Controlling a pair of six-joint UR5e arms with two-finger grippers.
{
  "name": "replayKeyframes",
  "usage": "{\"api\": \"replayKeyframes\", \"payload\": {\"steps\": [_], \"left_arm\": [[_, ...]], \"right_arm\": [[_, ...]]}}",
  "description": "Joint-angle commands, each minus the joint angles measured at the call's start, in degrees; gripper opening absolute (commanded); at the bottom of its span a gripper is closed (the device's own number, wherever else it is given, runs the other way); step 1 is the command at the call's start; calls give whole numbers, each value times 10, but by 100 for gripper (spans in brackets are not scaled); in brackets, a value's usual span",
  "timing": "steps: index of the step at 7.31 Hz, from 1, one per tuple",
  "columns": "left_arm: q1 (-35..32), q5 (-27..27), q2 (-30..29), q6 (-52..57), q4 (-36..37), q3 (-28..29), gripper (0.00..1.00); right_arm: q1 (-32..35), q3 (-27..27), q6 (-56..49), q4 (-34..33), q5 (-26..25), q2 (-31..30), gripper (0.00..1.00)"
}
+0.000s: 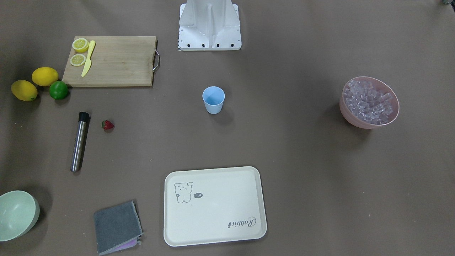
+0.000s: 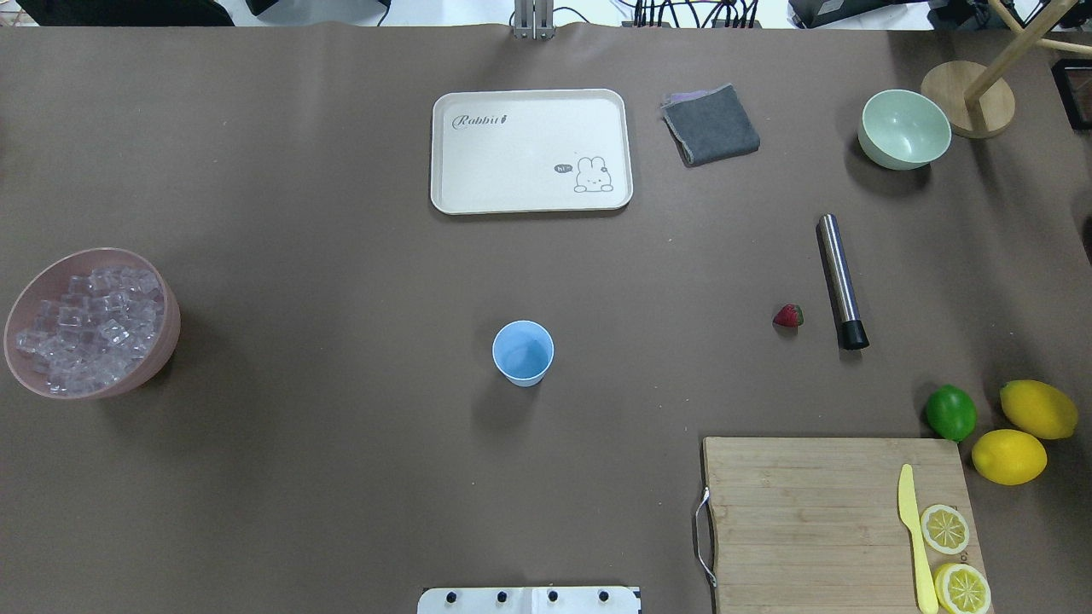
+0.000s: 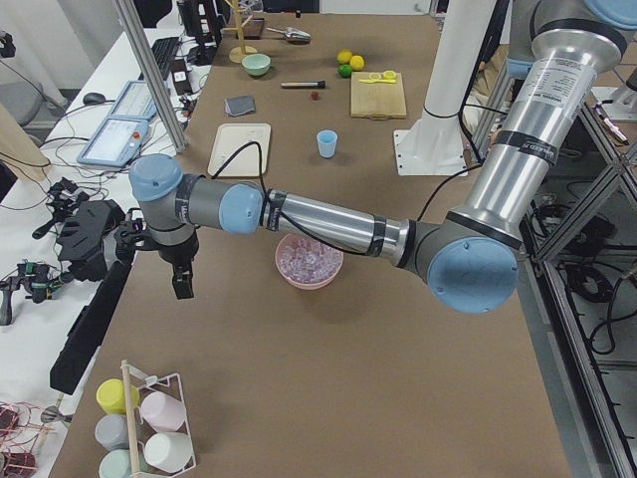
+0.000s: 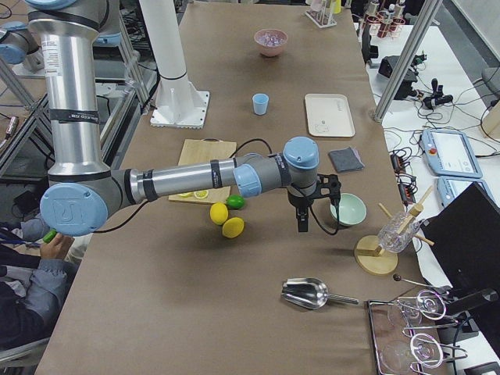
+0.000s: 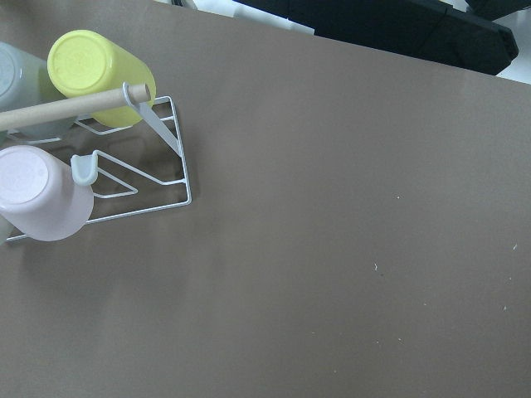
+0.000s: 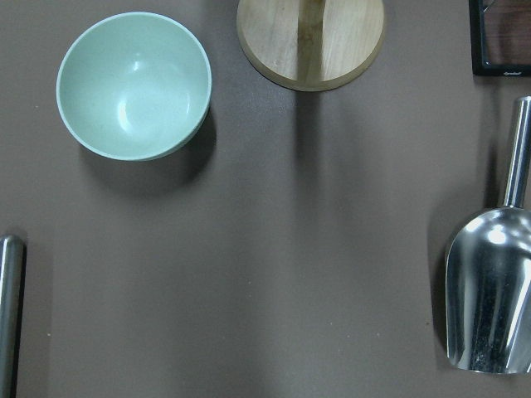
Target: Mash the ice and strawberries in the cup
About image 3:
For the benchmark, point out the bamboo cutting board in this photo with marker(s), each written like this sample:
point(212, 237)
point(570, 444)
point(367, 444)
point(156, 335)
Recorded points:
point(377, 101)

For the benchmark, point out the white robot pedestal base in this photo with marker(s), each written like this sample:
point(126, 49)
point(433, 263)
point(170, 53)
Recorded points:
point(434, 146)

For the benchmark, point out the white wire cup rack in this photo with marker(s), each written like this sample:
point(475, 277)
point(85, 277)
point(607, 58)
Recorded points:
point(137, 385)

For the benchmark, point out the grey plastic cup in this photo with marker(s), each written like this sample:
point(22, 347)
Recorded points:
point(111, 432)

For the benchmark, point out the yellow lemon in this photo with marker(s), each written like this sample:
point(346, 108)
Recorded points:
point(357, 63)
point(344, 56)

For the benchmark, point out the yellow plastic cup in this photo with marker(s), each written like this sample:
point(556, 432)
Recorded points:
point(110, 396)

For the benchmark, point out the steel muddler black tip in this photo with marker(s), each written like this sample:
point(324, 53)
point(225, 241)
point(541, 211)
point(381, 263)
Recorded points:
point(310, 85)

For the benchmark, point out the aluminium frame post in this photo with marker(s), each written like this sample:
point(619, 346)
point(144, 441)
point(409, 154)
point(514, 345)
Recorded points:
point(134, 31)

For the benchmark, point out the grey folded cloth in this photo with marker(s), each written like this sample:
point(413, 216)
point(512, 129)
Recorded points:
point(239, 106)

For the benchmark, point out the black keyboard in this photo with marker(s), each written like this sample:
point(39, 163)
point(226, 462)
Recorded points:
point(164, 51)

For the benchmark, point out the black long bar device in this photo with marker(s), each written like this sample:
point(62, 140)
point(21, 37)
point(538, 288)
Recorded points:
point(88, 331)

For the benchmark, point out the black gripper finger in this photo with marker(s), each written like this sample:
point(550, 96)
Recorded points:
point(182, 281)

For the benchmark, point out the light blue plastic cup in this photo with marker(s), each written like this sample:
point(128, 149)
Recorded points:
point(327, 142)

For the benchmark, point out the pink bowl of ice cubes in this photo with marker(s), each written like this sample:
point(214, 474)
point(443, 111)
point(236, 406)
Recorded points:
point(306, 263)

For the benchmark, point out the blue teach pendant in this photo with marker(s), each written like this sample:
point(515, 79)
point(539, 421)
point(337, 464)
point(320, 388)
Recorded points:
point(134, 101)
point(115, 142)

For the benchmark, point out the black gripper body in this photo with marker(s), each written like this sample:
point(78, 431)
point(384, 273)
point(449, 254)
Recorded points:
point(177, 252)

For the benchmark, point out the mint plastic cup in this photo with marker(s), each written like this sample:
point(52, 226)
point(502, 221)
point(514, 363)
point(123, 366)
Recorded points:
point(116, 464)

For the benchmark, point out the white plastic cup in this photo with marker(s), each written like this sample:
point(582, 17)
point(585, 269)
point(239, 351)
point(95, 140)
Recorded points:
point(168, 451)

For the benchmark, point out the yellow plastic knife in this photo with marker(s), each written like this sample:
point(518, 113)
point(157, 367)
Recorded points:
point(377, 81)

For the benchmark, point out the metal ice scoop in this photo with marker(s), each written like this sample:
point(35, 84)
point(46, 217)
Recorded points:
point(292, 35)

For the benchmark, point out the black computer mouse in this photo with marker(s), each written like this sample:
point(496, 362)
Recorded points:
point(93, 98)

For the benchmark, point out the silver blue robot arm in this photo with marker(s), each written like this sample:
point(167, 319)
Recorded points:
point(469, 261)

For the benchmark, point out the wooden cup tree stand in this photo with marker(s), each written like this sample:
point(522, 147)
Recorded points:
point(242, 17)

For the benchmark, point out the green lime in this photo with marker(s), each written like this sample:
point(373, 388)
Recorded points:
point(345, 71)

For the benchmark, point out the mint green bowl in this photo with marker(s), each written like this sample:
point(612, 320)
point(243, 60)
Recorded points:
point(256, 64)

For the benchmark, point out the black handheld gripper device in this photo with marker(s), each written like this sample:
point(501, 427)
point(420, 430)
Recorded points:
point(85, 223)

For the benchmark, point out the pink plastic cup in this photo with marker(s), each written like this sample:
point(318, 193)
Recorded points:
point(162, 412)

